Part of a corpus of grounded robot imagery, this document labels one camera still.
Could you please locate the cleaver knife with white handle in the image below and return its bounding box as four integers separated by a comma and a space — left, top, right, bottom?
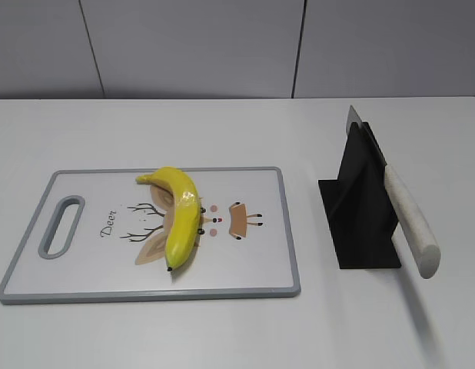
346, 106, 441, 279

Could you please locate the yellow plastic banana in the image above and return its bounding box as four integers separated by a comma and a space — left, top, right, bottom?
135, 167, 201, 271

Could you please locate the black knife stand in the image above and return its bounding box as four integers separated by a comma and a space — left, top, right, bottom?
318, 122, 401, 270

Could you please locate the white grey-rimmed cutting board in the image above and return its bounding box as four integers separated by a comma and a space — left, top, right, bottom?
0, 167, 301, 304

